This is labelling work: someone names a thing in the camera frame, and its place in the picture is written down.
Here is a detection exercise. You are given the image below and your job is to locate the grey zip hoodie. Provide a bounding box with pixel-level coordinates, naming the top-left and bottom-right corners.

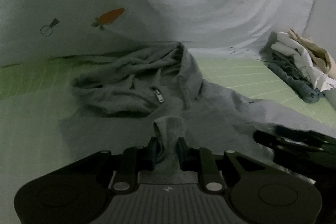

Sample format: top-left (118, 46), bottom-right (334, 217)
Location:
top-left (60, 43), bottom-right (335, 184)

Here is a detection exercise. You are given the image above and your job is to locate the dark teal folded garment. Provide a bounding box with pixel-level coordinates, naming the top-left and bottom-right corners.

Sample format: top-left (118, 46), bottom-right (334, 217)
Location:
top-left (268, 51), bottom-right (325, 103)

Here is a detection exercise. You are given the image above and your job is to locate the beige folded garment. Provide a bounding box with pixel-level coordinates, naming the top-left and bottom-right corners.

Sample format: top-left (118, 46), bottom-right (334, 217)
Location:
top-left (288, 29), bottom-right (335, 79)

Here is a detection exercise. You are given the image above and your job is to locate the white folded garment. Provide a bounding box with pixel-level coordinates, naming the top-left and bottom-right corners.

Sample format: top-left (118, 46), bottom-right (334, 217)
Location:
top-left (271, 32), bottom-right (335, 92)

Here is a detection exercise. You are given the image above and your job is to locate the white carrot print cloth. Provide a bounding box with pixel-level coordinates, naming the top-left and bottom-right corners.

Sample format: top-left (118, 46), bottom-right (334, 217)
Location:
top-left (1, 0), bottom-right (314, 65)

